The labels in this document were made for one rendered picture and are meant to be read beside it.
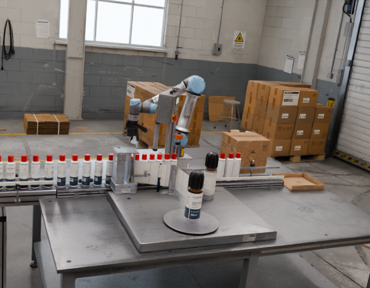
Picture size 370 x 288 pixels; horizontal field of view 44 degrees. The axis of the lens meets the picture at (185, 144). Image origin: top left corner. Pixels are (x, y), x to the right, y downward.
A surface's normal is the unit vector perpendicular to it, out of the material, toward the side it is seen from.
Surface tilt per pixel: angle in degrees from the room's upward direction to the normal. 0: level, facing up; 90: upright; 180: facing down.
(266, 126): 89
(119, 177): 90
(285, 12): 90
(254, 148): 90
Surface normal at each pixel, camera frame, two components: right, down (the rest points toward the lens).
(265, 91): -0.86, 0.04
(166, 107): -0.21, 0.24
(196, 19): 0.44, 0.29
